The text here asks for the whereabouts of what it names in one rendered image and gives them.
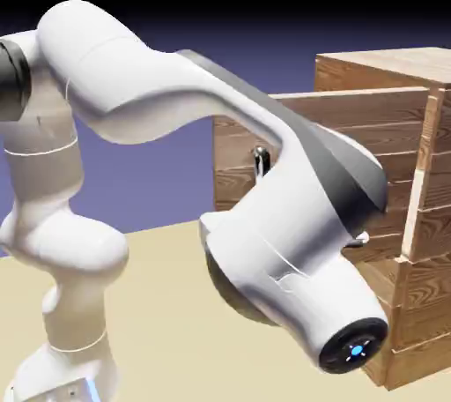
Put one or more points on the low wooden cabinet door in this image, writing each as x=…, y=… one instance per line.
x=426, y=306

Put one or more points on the light wooden cabinet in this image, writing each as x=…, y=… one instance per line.
x=387, y=63

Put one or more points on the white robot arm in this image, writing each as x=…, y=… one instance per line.
x=148, y=84

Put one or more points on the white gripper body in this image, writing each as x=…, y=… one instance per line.
x=362, y=237

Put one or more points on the wooden plank cabinet door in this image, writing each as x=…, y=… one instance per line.
x=352, y=120

